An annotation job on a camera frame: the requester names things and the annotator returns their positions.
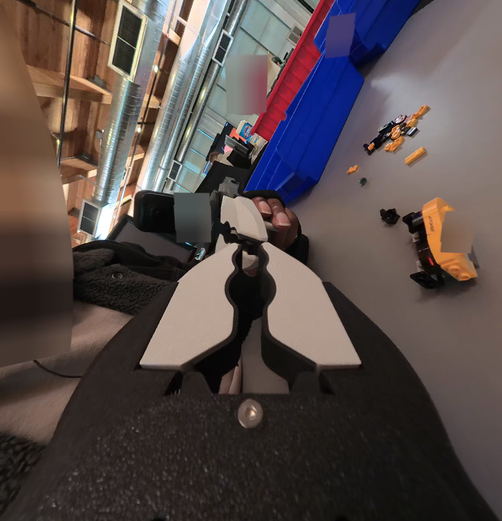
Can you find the pile of small lego pieces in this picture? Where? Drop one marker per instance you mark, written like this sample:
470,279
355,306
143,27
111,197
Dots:
397,130

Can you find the dark flat panel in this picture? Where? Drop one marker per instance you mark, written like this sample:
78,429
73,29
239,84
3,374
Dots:
153,240

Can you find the person's leg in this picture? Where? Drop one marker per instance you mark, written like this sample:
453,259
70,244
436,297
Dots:
84,338

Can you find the person's black jacket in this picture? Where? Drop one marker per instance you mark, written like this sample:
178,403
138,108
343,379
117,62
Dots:
120,276

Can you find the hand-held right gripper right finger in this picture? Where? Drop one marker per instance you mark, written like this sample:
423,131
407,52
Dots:
308,321

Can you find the red storage bin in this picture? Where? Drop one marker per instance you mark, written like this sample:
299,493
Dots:
291,81

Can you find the orange flat lego tile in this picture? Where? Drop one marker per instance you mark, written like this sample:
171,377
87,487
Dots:
415,156
352,169

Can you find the orange and black lego assembly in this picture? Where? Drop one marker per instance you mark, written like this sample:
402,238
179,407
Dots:
434,219

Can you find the ceiling vent panel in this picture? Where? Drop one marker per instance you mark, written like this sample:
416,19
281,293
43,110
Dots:
127,40

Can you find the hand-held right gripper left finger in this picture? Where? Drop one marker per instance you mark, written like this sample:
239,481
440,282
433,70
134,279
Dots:
194,321

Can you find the person's left hand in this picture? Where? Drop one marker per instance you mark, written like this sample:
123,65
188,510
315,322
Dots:
281,215

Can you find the silver ceiling duct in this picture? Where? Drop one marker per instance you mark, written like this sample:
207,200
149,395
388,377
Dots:
181,93
116,122

